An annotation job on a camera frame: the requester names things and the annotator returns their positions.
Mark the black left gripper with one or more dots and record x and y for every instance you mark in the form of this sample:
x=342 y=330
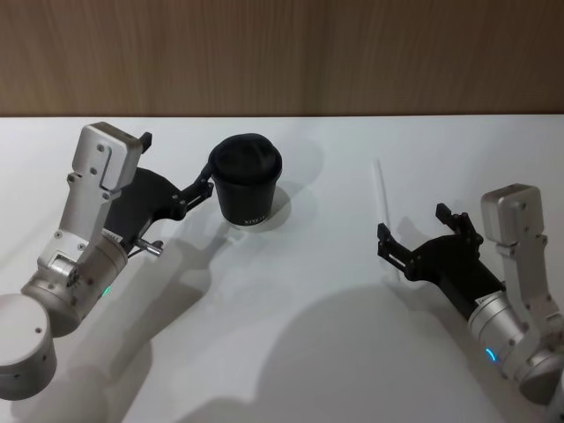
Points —
x=143 y=202

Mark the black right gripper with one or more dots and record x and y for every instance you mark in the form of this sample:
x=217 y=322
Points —
x=449 y=264

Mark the black paper cup with lid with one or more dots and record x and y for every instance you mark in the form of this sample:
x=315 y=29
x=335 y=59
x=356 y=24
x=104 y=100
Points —
x=244 y=189

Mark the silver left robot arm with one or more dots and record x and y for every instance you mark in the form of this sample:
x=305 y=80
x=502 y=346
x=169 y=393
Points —
x=88 y=220

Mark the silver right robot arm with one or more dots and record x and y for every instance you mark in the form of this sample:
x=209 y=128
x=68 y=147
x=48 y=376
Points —
x=513 y=211

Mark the white drinking straw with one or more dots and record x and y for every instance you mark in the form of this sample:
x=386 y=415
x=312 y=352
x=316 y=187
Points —
x=381 y=194

